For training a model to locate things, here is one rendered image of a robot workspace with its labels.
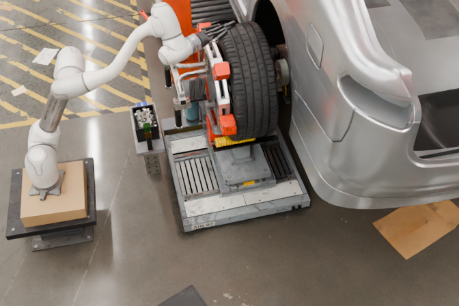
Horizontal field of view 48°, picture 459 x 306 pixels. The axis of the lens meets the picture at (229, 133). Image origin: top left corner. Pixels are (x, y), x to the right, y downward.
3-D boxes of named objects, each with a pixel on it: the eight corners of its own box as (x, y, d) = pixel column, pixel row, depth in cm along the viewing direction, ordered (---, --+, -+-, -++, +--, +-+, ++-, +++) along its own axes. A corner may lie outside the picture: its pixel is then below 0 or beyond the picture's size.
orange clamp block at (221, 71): (228, 78, 270) (231, 74, 262) (214, 81, 269) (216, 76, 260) (226, 65, 271) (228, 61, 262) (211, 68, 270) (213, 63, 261)
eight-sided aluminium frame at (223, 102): (230, 151, 299) (230, 79, 259) (219, 154, 297) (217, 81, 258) (210, 90, 335) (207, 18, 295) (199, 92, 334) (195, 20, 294)
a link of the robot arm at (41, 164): (29, 190, 294) (20, 167, 277) (31, 164, 306) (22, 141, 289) (59, 186, 297) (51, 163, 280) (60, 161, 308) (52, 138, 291)
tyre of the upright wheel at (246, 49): (273, 27, 260) (242, 16, 321) (227, 33, 256) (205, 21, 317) (284, 150, 281) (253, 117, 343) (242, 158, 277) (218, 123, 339)
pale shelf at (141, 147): (164, 151, 320) (164, 148, 318) (137, 156, 317) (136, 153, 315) (154, 104, 348) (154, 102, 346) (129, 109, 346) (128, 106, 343)
